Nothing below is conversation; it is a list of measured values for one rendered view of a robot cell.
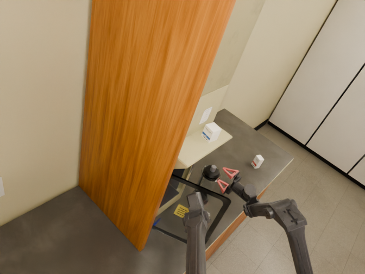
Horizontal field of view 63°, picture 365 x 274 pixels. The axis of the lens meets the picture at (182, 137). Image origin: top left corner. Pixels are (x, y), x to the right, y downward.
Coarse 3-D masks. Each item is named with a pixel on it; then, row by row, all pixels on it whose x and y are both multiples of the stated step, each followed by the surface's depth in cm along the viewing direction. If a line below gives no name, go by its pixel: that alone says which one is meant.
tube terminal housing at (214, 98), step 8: (224, 88) 121; (208, 96) 114; (216, 96) 120; (200, 104) 113; (208, 104) 119; (216, 104) 126; (200, 112) 118; (216, 112) 131; (192, 120) 117; (208, 120) 130; (192, 128) 122; (200, 128) 129; (184, 176) 162
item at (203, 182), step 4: (220, 172) 162; (200, 176) 163; (220, 176) 160; (200, 180) 163; (204, 180) 160; (208, 180) 159; (200, 184) 163; (204, 184) 161; (208, 184) 160; (212, 184) 161; (208, 188) 162; (212, 188) 164
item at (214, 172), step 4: (204, 168) 161; (208, 168) 160; (212, 168) 157; (216, 168) 162; (204, 172) 159; (208, 172) 158; (212, 172) 159; (216, 172) 159; (208, 176) 157; (212, 176) 157; (216, 176) 158
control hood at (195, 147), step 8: (192, 136) 123; (200, 136) 125; (224, 136) 129; (184, 144) 118; (192, 144) 120; (200, 144) 121; (208, 144) 122; (216, 144) 124; (184, 152) 115; (192, 152) 116; (200, 152) 117; (208, 152) 119; (184, 160) 111; (192, 160) 112; (176, 168) 114; (184, 168) 111
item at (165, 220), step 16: (176, 176) 121; (176, 192) 126; (192, 192) 123; (208, 192) 120; (160, 208) 135; (176, 208) 132; (208, 208) 126; (224, 208) 123; (160, 224) 142; (176, 224) 138
